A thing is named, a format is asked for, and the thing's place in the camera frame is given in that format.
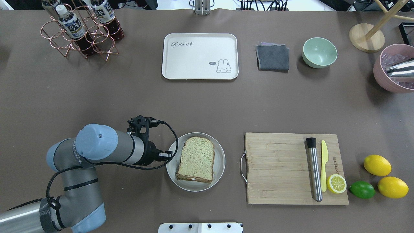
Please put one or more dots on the green bowl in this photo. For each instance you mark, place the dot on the green bowl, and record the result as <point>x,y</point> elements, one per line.
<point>319,52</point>

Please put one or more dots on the yellow lemon upper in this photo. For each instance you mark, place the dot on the yellow lemon upper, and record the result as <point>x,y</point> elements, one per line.
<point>377,165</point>

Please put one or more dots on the halved lemon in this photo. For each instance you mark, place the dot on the halved lemon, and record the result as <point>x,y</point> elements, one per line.
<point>336,183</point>

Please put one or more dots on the yellow lemon lower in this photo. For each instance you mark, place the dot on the yellow lemon lower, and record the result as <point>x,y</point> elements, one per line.
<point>392,187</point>

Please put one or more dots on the black frame at edge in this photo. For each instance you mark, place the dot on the black frame at edge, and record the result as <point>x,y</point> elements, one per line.
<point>407,32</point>

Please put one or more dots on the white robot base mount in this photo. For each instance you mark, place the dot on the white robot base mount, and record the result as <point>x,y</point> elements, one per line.
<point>212,227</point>

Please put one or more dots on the bamboo cutting board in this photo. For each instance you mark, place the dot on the bamboo cutting board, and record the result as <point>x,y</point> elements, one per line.
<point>279,173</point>

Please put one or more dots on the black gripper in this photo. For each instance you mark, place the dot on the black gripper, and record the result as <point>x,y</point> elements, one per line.
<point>150,154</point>

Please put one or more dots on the tea bottle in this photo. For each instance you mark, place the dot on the tea bottle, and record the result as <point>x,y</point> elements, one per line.
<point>75,29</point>
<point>50,7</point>
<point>106,16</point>

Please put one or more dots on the green lime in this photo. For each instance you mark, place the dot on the green lime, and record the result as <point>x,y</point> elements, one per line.
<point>362,189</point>

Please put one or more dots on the tea bottle lower right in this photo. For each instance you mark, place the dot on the tea bottle lower right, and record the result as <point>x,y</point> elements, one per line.
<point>50,7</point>

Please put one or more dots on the bread slice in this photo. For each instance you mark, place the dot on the bread slice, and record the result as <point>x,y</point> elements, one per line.
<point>207,179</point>
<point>197,157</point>

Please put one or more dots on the yellow plastic knife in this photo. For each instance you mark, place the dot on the yellow plastic knife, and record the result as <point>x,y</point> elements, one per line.
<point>324,160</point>

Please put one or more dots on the steel muddler black tip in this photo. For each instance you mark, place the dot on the steel muddler black tip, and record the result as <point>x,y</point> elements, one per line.
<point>314,168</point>

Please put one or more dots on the tea bottle upper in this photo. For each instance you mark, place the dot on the tea bottle upper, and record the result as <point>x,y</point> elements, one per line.
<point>75,29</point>

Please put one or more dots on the copper wire bottle rack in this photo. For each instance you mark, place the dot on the copper wire bottle rack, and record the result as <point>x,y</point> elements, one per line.
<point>88,27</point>

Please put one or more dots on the grey folded cloth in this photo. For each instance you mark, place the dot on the grey folded cloth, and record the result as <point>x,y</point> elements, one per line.
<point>273,58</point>

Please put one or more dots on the white round plate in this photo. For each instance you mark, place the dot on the white round plate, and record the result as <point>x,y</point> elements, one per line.
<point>218,165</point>

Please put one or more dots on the steel shaker cup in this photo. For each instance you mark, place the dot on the steel shaker cup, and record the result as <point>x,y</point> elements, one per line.
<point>401,69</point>

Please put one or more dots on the wooden stand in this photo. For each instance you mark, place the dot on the wooden stand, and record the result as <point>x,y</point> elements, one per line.
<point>369,38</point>

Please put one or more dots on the purple cloth under grey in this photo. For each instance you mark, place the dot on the purple cloth under grey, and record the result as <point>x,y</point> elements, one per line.
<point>266,44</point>

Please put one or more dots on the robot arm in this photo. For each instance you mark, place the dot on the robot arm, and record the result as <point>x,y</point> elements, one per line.
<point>73,196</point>

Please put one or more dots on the yellow lemon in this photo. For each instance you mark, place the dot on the yellow lemon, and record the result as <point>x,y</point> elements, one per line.
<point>392,187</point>
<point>377,165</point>

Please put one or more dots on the cream rabbit tray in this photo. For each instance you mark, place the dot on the cream rabbit tray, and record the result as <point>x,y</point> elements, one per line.
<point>200,56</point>

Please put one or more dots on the tea bottle lower left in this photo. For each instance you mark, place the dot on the tea bottle lower left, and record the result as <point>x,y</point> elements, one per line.
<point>106,16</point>

